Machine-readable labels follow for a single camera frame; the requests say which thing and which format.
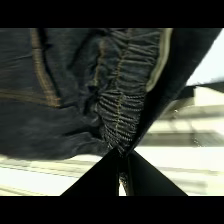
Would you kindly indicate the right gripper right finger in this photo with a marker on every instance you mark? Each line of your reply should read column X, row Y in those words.
column 150, row 181

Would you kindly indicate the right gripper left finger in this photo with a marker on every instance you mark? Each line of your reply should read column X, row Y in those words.
column 100, row 181

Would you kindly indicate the dark blue jeans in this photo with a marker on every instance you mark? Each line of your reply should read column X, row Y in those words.
column 66, row 93

